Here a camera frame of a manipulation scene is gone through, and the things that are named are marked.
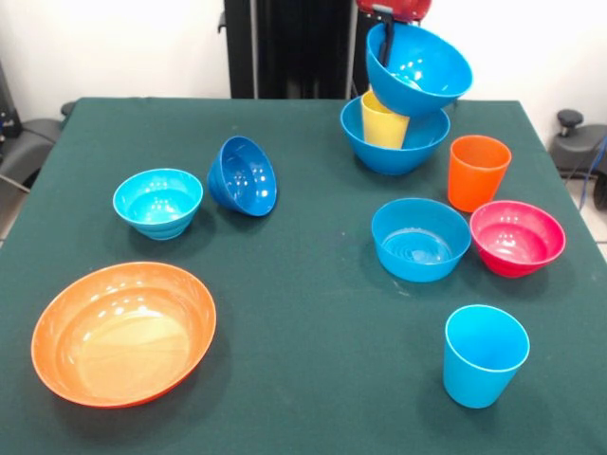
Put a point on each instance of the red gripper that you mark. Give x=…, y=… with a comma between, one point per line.
x=398, y=7

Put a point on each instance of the large blue plastic bowl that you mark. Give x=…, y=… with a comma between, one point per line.
x=393, y=158
x=427, y=80

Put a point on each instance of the yellow plastic cup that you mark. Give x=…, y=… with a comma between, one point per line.
x=381, y=128

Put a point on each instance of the orange plastic cup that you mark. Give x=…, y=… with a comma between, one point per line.
x=476, y=175

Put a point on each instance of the dark blue plastic bowl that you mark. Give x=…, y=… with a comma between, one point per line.
x=242, y=177

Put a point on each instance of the blue flat-bottomed ringed bowl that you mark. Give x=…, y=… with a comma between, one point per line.
x=421, y=251

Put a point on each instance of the black equipment base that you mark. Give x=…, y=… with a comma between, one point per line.
x=23, y=147
x=576, y=142

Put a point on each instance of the pink plastic bowl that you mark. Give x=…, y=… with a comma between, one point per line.
x=518, y=242

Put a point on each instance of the dark green tablecloth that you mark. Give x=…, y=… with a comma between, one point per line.
x=308, y=284

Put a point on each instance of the small cyan plastic bowl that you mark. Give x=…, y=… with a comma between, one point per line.
x=159, y=204

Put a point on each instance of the light blue plastic cup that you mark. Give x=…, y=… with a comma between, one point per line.
x=483, y=365

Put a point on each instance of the large orange plastic bowl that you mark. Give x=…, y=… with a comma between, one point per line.
x=123, y=341

